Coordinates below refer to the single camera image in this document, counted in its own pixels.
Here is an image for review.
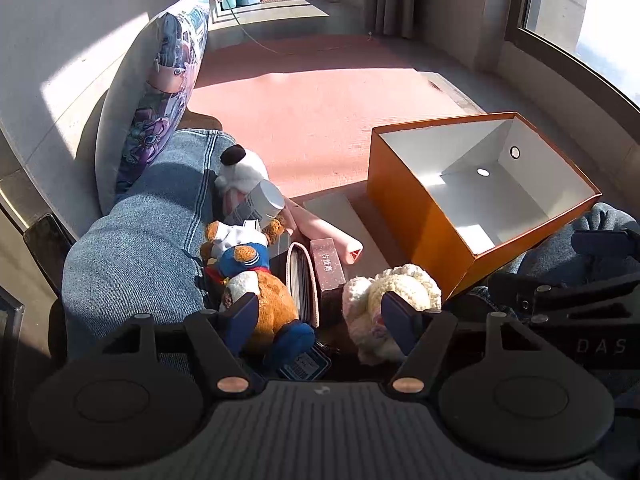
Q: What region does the crochet bunny plush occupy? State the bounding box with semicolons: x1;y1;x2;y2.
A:
342;263;442;365

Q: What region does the brown bear plush blue outfit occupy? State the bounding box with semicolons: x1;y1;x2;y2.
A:
201;216;316;368

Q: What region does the grey book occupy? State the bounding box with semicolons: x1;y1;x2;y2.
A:
285;242;320;328

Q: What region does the pink tube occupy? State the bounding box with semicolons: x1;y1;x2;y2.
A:
284;197;363;266

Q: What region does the white lotion tube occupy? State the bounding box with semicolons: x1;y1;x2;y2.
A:
224;180;285;229

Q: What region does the orange cardboard box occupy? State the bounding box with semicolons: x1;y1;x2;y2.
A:
367;112;601;298

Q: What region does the white dog plush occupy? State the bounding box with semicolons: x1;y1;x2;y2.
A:
215;144;269;217

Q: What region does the brown sock foot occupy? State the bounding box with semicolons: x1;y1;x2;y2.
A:
178;110;222;130

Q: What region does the pink floor mat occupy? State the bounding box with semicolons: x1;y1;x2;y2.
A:
189;35;481;198

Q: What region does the anime print pillow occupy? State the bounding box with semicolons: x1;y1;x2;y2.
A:
94;0;209;214

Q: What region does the window frame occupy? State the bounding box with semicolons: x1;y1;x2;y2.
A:
504;0;639;141

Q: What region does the white charger cable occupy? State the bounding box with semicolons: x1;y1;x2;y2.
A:
171;0;371;58

